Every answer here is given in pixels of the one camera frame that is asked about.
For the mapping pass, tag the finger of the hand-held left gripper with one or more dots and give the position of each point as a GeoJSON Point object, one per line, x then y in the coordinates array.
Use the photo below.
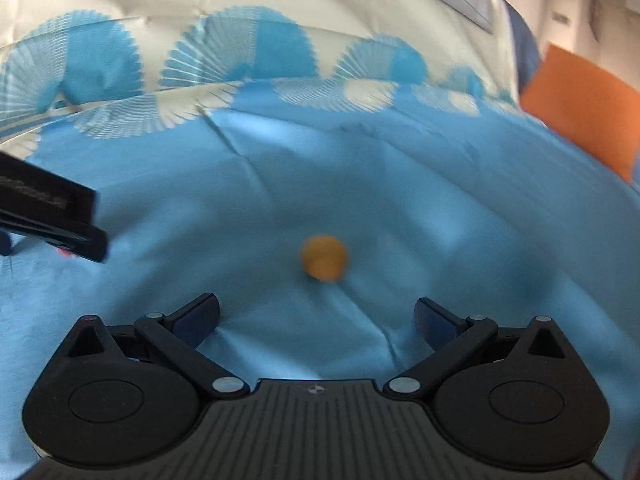
{"type": "Point", "coordinates": [75, 240]}

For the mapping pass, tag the small yellow-orange fruit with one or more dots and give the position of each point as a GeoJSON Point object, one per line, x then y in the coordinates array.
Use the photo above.
{"type": "Point", "coordinates": [324, 258]}

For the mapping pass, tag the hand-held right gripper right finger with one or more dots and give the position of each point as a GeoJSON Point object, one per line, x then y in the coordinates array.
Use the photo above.
{"type": "Point", "coordinates": [431, 325]}

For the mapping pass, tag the blue fan-patterned cloth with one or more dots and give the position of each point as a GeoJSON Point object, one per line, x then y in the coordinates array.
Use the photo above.
{"type": "Point", "coordinates": [320, 160]}

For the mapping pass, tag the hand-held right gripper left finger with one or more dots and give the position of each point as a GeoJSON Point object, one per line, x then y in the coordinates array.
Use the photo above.
{"type": "Point", "coordinates": [197, 321]}

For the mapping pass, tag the orange cushion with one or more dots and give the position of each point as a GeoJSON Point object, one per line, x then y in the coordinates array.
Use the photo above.
{"type": "Point", "coordinates": [582, 105]}

